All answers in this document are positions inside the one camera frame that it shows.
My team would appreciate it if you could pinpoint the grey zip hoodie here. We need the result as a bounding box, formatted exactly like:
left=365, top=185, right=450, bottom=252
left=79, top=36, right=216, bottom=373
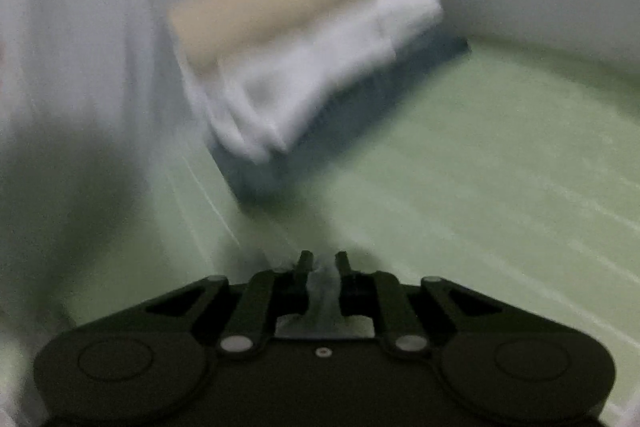
left=0, top=0, right=377, bottom=427

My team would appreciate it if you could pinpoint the dark teal folded garment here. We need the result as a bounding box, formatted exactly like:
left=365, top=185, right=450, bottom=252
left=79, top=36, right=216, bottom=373
left=208, top=28, right=470, bottom=205

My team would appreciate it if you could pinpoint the white folded garment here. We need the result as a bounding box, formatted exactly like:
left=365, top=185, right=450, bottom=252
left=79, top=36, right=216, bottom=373
left=178, top=0, right=442, bottom=164

